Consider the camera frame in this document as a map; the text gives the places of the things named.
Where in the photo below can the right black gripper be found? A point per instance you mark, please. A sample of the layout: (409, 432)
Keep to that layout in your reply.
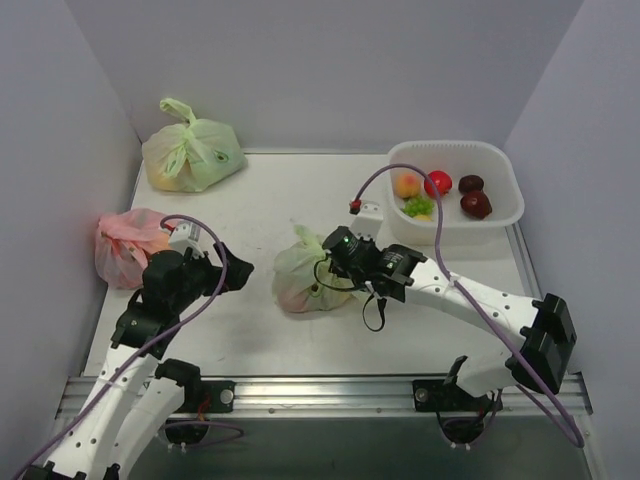
(332, 257)

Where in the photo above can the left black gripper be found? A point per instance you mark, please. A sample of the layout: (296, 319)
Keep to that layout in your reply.
(220, 272)

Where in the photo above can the light green fruit bag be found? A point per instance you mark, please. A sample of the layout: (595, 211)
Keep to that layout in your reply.
(302, 281)

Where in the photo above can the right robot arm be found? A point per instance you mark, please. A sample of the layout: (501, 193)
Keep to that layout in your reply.
(538, 335)

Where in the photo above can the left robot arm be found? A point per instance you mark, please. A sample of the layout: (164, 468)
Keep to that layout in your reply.
(138, 388)

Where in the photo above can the pink knotted plastic bag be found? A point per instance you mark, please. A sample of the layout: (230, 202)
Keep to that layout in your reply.
(124, 244)

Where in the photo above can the green knotted plastic bag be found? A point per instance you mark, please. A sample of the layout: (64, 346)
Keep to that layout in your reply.
(191, 155)

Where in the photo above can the dark red fruit lower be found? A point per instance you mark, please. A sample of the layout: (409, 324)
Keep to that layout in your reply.
(476, 204)

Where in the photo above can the dark maroon fruit upper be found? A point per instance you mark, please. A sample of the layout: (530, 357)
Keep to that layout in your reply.
(470, 183)

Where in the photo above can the green grape bunch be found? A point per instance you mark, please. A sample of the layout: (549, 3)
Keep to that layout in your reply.
(418, 206)

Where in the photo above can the orange peach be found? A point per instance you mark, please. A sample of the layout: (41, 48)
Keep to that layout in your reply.
(407, 186)

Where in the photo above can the red apple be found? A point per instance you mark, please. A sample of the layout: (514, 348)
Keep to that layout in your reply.
(439, 183)

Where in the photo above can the white plastic basket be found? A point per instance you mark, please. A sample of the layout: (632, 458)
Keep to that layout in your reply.
(457, 159)

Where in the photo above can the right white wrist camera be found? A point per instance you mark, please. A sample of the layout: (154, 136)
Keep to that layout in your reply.
(367, 219)

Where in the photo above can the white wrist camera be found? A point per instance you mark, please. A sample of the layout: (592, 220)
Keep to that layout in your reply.
(367, 219)
(184, 236)

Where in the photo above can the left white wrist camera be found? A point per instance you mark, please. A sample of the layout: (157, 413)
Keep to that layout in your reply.
(184, 236)

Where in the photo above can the left black base bracket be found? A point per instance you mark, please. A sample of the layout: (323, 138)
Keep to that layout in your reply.
(210, 397)

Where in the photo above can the black base bracket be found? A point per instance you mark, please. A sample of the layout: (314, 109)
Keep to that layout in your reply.
(431, 396)
(210, 397)

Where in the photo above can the aluminium mounting rail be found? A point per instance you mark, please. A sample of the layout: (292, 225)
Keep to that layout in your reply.
(345, 396)

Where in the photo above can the right black base bracket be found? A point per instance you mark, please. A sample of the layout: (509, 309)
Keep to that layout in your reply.
(431, 396)

